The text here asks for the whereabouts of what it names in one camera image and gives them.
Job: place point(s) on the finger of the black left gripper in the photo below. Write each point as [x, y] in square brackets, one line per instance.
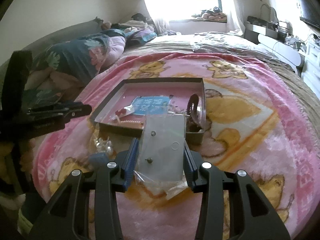
[68, 110]

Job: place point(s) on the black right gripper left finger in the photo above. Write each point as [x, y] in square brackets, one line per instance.
[66, 215]

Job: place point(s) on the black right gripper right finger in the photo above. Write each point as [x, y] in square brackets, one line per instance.
[251, 214]

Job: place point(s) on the clear pearl flower claw clip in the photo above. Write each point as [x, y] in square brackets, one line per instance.
[105, 146]

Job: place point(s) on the small dark blue block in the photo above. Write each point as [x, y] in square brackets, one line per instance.
[98, 160]

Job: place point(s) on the red bead earrings packet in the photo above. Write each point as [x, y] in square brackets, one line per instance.
[125, 111]

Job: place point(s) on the stud earrings white card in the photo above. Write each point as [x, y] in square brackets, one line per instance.
[159, 167]

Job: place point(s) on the brown plastic hair barrette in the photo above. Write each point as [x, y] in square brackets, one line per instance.
[195, 99]

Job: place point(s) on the pink lace bow hair clip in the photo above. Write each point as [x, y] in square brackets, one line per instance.
[192, 117]

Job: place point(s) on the floral dark green quilt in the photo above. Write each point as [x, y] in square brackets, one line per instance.
[63, 70]

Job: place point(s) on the dark cardboard box tray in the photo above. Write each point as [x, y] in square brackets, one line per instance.
[149, 96]

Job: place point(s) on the pink bear pattern blanket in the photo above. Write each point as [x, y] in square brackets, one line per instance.
[259, 120]

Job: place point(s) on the purple teal pillow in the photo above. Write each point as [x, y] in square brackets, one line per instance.
[139, 37]

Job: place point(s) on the white drawer cabinet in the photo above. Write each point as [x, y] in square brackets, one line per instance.
[310, 72]

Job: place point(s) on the white bed footboard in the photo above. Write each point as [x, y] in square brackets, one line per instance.
[282, 51]

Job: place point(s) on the black flat television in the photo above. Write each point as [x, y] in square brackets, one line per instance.
[308, 14]

